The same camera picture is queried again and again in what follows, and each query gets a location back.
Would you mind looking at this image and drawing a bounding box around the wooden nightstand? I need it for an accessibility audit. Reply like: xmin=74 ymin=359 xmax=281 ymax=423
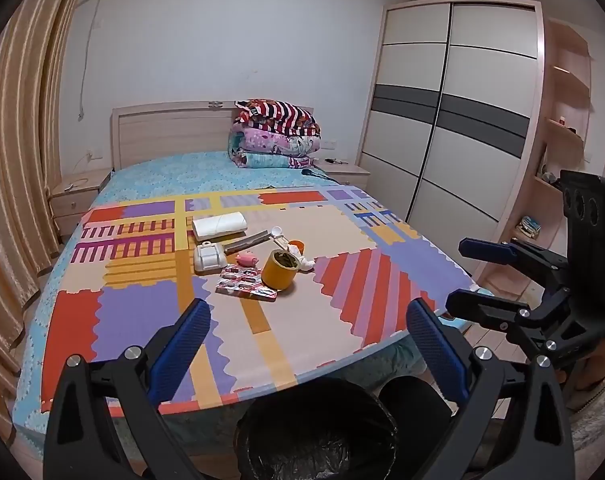
xmin=317 ymin=160 xmax=371 ymax=192
xmin=49 ymin=167 xmax=114 ymax=241

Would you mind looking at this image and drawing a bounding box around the yellow tape roll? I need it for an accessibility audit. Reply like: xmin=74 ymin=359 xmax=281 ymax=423
xmin=261 ymin=249 xmax=299 ymax=292

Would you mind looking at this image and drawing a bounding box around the wooden corner shelf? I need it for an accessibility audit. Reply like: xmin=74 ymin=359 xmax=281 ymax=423
xmin=483 ymin=17 xmax=596 ymax=306

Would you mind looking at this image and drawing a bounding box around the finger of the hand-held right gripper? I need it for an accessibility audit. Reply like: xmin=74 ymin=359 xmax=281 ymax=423
xmin=445 ymin=289 xmax=591 ymax=376
xmin=457 ymin=236 xmax=571 ymax=286

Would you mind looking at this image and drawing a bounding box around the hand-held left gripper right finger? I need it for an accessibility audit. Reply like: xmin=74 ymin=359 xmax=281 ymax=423
xmin=406 ymin=298 xmax=576 ymax=480

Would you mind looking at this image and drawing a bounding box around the red blister pack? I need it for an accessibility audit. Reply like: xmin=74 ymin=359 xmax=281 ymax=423
xmin=215 ymin=266 xmax=278 ymax=302

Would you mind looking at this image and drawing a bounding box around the colourful patterned foam mat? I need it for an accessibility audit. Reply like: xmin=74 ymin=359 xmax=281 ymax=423
xmin=40 ymin=186 xmax=476 ymax=413

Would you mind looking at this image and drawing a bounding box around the grey angled strip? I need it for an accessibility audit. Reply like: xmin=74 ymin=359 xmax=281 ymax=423
xmin=224 ymin=230 xmax=270 ymax=254

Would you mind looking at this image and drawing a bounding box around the person's grey fuzzy clothing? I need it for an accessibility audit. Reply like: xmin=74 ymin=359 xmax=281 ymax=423
xmin=557 ymin=390 xmax=605 ymax=480

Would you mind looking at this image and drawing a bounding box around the white plastic container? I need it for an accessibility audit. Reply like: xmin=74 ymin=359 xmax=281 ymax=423
xmin=193 ymin=241 xmax=226 ymax=275

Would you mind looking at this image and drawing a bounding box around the striped folded blanket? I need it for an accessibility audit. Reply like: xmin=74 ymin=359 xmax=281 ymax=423
xmin=233 ymin=99 xmax=322 ymax=138

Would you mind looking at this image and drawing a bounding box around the beige striped curtain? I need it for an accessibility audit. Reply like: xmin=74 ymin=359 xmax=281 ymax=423
xmin=0 ymin=0 xmax=89 ymax=411

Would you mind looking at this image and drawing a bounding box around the stack of books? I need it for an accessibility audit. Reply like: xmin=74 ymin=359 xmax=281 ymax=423
xmin=517 ymin=215 xmax=544 ymax=238

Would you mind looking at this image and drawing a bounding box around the teal folded blanket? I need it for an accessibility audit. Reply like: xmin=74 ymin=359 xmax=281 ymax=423
xmin=232 ymin=150 xmax=314 ymax=170

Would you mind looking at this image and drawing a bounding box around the sliding door wardrobe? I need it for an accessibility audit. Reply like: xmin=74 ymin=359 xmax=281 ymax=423
xmin=355 ymin=0 xmax=546 ymax=273

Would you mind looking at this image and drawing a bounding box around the white wall cable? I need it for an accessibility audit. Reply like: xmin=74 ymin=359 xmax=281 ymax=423
xmin=76 ymin=0 xmax=104 ymax=122

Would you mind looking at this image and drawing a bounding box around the person's right hand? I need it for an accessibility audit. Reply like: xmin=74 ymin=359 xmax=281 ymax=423
xmin=580 ymin=341 xmax=605 ymax=392

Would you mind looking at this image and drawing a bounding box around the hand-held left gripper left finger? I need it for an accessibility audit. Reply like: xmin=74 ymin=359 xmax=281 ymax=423
xmin=42 ymin=298 xmax=213 ymax=480

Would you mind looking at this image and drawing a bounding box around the white paper roll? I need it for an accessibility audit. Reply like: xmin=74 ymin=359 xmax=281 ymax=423
xmin=191 ymin=212 xmax=247 ymax=242

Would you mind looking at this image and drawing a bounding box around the wooden bed headboard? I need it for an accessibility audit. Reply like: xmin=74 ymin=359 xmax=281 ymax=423
xmin=111 ymin=101 xmax=314 ymax=172

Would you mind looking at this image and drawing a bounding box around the black cable with plug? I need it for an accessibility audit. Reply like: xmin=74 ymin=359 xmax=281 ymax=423
xmin=302 ymin=167 xmax=341 ymax=186

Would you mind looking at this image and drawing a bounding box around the bin with black bag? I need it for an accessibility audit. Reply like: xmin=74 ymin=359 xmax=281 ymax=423
xmin=234 ymin=377 xmax=398 ymax=480

